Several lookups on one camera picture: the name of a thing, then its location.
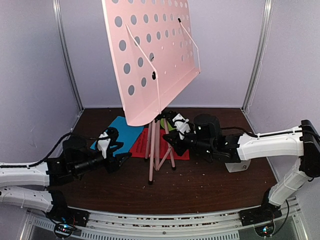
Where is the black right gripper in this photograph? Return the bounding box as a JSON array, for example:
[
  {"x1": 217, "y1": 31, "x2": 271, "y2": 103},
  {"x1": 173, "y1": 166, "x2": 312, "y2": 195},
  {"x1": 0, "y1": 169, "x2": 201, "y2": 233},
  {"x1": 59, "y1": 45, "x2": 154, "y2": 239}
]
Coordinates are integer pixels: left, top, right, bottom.
[{"x1": 162, "y1": 125, "x2": 215, "y2": 157}]

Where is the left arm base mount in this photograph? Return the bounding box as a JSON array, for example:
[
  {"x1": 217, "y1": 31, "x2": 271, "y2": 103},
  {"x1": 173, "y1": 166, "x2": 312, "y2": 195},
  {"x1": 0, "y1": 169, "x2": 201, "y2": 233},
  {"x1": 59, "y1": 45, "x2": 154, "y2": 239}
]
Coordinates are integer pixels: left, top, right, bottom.
[{"x1": 43, "y1": 207, "x2": 90, "y2": 239}]

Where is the aluminium front rail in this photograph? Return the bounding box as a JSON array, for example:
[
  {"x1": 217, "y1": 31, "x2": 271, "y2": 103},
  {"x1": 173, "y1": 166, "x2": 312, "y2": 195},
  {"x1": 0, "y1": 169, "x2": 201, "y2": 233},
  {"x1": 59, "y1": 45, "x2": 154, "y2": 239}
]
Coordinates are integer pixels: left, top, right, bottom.
[{"x1": 24, "y1": 197, "x2": 303, "y2": 240}]

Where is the grey metronome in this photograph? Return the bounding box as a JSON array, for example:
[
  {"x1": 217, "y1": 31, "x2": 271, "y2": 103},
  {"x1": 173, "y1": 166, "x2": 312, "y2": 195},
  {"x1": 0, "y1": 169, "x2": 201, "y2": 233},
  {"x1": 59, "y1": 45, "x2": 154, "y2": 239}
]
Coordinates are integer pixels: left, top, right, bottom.
[{"x1": 225, "y1": 160, "x2": 251, "y2": 173}]

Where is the green plate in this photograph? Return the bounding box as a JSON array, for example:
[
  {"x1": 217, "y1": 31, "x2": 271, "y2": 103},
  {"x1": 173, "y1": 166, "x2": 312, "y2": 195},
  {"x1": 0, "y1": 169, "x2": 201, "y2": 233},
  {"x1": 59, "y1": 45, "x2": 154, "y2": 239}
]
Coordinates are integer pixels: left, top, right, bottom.
[{"x1": 160, "y1": 118, "x2": 175, "y2": 132}]

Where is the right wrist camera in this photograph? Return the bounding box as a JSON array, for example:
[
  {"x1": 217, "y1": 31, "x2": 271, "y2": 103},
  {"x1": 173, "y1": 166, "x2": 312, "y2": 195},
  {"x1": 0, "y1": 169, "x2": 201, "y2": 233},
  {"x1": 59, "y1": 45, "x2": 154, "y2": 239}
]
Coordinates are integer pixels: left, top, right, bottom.
[{"x1": 173, "y1": 113, "x2": 191, "y2": 140}]

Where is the pink music stand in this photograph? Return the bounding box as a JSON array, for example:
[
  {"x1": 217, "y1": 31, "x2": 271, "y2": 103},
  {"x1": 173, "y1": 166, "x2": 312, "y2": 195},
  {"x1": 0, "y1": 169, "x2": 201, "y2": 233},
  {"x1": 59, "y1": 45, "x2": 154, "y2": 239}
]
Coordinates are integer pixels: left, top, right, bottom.
[{"x1": 102, "y1": 0, "x2": 201, "y2": 173}]

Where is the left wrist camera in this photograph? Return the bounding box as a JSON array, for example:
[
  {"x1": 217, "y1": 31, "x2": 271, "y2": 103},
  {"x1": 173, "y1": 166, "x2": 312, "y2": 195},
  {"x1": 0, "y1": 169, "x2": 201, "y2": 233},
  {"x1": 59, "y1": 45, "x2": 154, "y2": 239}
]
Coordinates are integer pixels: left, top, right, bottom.
[{"x1": 96, "y1": 132, "x2": 111, "y2": 159}]

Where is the red sheet music mat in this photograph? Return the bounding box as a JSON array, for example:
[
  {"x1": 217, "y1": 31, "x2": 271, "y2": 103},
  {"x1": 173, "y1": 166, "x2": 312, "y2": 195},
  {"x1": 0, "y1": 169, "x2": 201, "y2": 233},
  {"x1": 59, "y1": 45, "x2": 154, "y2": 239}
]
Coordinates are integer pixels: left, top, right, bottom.
[{"x1": 130, "y1": 128, "x2": 190, "y2": 161}]

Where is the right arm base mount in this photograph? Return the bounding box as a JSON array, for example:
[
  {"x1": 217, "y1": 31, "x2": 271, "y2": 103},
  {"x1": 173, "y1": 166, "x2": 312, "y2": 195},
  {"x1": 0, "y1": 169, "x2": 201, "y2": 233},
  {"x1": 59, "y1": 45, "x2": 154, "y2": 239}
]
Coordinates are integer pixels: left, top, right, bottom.
[{"x1": 239, "y1": 207, "x2": 282, "y2": 238}]

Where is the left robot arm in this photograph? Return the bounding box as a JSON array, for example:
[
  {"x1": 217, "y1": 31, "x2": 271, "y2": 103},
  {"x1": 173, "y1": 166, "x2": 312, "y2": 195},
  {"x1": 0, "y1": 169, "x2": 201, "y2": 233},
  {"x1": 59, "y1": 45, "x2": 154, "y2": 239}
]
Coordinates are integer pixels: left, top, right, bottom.
[{"x1": 0, "y1": 127, "x2": 132, "y2": 222}]

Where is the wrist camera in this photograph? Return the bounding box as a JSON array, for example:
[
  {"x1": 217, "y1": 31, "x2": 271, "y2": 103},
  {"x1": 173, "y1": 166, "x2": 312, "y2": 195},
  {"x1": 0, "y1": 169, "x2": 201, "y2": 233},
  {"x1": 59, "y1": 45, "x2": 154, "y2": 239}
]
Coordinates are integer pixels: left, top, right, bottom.
[
  {"x1": 96, "y1": 132, "x2": 111, "y2": 159},
  {"x1": 173, "y1": 113, "x2": 191, "y2": 140}
]

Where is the blue cloth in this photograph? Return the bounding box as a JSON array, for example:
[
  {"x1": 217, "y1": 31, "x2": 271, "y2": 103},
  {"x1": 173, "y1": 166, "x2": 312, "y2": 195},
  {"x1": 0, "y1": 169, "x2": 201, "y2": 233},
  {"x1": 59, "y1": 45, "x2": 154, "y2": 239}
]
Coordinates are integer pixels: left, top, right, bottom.
[{"x1": 89, "y1": 115, "x2": 145, "y2": 158}]

